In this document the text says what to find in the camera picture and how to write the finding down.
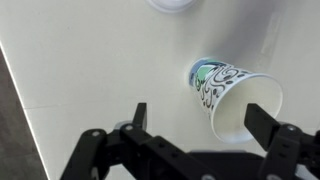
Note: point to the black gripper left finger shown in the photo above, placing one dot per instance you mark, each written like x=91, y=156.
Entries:
x=150, y=146

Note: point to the patterned paper cup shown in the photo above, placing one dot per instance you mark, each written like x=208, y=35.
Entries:
x=216, y=81

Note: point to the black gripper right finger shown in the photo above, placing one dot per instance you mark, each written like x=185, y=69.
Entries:
x=283, y=146

